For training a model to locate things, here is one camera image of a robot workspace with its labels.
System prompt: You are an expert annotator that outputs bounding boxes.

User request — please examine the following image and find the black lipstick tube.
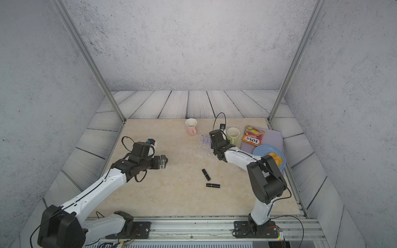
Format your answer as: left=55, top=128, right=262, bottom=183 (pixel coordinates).
left=202, top=169, right=211, bottom=181

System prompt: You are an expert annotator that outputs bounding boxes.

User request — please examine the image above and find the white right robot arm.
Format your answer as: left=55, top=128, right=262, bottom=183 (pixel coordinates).
left=209, top=129, right=288, bottom=231

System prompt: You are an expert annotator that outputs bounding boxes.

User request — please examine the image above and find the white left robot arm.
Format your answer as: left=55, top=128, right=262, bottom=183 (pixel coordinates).
left=36, top=139, right=168, bottom=248

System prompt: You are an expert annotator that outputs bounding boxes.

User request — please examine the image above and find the clear acrylic lipstick organizer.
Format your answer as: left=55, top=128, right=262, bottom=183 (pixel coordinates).
left=197, top=142, right=217, bottom=160

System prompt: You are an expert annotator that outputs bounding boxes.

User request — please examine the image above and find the light green ceramic mug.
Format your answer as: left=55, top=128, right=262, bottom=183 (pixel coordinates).
left=226, top=127, right=240, bottom=146

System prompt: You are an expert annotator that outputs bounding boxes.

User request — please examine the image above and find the Fox's fruits candy bag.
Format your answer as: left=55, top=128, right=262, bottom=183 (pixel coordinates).
left=242, top=125, right=265, bottom=146

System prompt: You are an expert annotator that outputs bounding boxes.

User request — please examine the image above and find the pink ceramic mug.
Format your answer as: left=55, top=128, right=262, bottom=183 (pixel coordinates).
left=185, top=118, right=197, bottom=136

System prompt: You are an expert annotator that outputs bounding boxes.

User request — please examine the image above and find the light blue plate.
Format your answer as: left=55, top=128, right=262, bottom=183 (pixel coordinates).
left=253, top=144, right=286, bottom=171

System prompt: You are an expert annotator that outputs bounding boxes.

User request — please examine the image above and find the yellow braided bread bun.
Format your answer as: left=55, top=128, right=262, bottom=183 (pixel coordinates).
left=268, top=153, right=283, bottom=166

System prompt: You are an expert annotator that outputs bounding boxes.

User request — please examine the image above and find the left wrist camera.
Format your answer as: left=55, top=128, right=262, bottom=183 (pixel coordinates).
left=147, top=138, right=158, bottom=149

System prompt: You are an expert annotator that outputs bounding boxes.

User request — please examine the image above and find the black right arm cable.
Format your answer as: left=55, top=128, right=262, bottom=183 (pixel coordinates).
left=212, top=112, right=305, bottom=248

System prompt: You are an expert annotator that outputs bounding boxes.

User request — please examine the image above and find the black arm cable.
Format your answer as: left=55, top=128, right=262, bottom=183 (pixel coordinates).
left=29, top=135, right=156, bottom=248
left=212, top=112, right=305, bottom=248

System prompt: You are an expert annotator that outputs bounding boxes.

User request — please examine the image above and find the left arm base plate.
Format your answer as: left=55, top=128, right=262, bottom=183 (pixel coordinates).
left=105, top=221, right=152, bottom=239

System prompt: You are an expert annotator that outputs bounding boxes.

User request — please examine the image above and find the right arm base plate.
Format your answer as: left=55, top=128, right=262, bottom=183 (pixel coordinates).
left=232, top=220, right=280, bottom=239

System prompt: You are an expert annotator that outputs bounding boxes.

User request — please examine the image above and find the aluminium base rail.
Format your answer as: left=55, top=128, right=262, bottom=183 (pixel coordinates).
left=86, top=216, right=329, bottom=248

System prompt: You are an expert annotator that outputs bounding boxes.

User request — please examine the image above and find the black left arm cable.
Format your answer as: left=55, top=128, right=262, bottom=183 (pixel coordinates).
left=29, top=135, right=156, bottom=248

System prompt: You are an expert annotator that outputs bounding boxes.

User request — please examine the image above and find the right aluminium frame post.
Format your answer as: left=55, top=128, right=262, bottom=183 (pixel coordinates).
left=268, top=0, right=326, bottom=123

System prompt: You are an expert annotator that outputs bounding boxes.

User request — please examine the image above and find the aluminium frame post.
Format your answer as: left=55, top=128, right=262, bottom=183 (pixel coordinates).
left=268, top=0, right=326, bottom=123
left=51, top=0, right=127, bottom=124

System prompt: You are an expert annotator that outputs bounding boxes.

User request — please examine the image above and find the left aluminium frame post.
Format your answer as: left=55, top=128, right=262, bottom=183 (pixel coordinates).
left=51, top=0, right=127, bottom=124

